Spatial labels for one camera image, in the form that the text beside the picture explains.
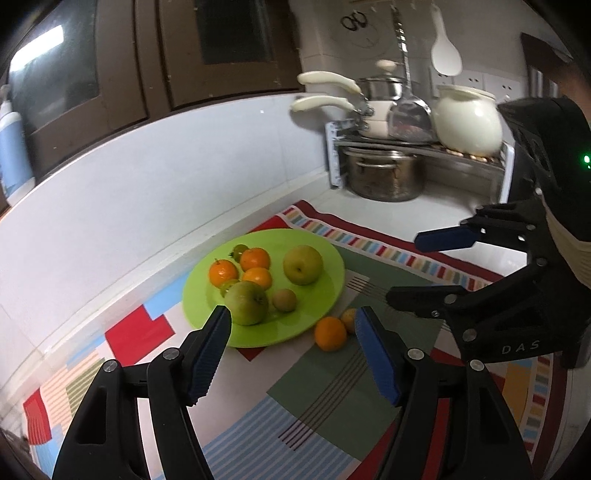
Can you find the yellowish lemon fruit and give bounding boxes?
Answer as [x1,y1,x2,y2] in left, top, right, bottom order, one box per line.
[339,308,356,334]

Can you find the yellow green pear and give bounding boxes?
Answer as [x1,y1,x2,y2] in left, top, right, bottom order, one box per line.
[283,245,324,286]

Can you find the small brown kiwi fruit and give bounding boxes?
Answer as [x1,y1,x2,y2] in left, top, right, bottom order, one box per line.
[271,289,297,313]

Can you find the large green apple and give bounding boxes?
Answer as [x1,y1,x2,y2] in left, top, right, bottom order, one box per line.
[224,281,269,326]

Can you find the orange tangerine with stem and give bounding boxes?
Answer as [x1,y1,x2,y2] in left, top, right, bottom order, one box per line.
[208,259,239,288]

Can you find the small green round fruit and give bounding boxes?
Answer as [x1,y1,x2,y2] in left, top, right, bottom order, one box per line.
[219,278,239,298]

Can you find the white pot rack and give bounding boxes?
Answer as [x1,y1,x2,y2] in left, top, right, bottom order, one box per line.
[325,120,515,203]

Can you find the white ceramic pot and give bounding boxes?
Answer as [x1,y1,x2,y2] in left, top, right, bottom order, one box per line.
[432,85,503,157]

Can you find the colourful patchwork mat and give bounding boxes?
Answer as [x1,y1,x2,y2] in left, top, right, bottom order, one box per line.
[21,199,569,480]

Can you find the steel stock pot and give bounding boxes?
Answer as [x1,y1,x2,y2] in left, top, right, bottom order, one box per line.
[342,147,427,202]

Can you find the steel skimmer ladle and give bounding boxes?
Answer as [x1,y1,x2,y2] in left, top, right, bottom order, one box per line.
[389,2,438,145]

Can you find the wooden cutting board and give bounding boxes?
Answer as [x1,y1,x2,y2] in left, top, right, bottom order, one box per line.
[520,32,577,100]

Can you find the green plate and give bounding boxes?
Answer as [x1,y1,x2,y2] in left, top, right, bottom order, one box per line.
[181,229,346,349]

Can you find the white rice paddle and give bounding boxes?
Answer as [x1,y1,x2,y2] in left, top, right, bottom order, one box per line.
[430,2,463,77]

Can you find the black scissors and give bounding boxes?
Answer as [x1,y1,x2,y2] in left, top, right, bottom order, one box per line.
[339,10,369,32]

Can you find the blue white soap bottle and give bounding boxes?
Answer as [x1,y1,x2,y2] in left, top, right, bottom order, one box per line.
[0,84,36,207]

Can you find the cream handled saucepan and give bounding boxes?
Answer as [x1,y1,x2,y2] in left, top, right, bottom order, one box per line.
[290,95,394,140]

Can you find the cream handled lidded pot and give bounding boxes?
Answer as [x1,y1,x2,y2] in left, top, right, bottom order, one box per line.
[297,59,408,101]

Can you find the brown window frame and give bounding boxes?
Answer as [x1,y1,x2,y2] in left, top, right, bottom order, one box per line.
[1,1,301,186]

